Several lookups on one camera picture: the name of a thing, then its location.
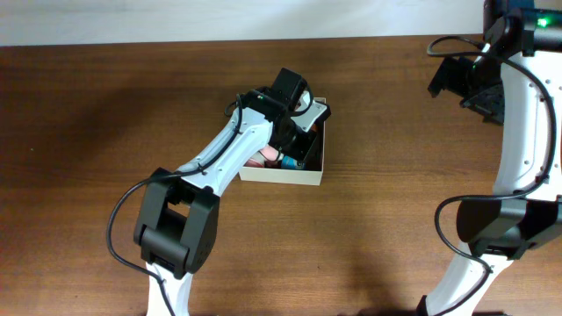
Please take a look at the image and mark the blue round toy ball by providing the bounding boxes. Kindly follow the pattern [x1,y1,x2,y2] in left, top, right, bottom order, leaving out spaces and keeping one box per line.
[281,156,306,170]

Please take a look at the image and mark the pink white toy figure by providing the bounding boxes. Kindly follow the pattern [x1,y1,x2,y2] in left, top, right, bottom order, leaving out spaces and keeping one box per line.
[244,147,284,169]

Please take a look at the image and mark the white cardboard box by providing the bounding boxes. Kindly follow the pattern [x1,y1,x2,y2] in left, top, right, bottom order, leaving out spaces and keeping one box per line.
[239,95,324,185]

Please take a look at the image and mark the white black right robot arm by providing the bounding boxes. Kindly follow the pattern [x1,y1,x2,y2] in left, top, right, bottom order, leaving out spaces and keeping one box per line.
[416,0,561,315]

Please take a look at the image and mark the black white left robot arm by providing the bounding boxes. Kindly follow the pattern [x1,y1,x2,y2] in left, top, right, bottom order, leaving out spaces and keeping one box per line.
[133,90,331,315]

